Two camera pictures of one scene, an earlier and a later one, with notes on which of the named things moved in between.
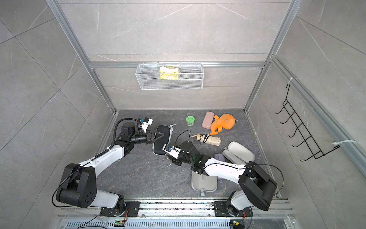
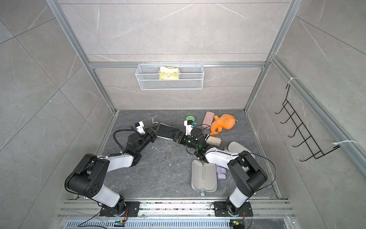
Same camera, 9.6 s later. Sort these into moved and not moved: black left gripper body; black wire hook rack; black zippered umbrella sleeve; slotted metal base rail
Moved: black zippered umbrella sleeve
Not moved: black wire hook rack; black left gripper body; slotted metal base rail
